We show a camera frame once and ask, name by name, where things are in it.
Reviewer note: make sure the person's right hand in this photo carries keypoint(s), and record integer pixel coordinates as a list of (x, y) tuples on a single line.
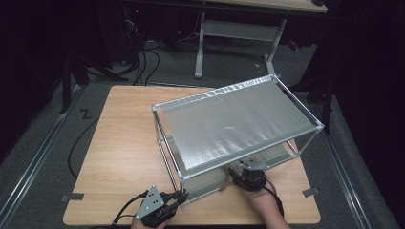
[(264, 202)]

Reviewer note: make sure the small red object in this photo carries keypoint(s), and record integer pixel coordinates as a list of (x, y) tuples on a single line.
[(293, 45)]

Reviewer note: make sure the grey tape strip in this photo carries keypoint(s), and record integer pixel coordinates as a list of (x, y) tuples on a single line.
[(72, 197), (310, 192)]

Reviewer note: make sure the black computer tower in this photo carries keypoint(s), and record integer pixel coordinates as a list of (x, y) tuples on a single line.
[(132, 19)]

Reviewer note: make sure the small black object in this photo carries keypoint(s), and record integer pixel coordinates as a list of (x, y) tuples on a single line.
[(317, 3)]

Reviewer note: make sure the white-legged desk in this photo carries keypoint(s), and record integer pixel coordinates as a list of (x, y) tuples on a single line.
[(238, 30)]

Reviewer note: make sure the person's left hand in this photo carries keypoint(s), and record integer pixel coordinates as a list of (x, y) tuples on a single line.
[(140, 225)]

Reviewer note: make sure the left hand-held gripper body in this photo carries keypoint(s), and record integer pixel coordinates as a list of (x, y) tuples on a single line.
[(153, 203)]

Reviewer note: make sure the black stand leg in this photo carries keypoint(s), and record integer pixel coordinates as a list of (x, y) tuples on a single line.
[(328, 105), (67, 89)]

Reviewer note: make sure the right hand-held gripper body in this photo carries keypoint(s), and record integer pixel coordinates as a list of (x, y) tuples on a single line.
[(251, 179)]

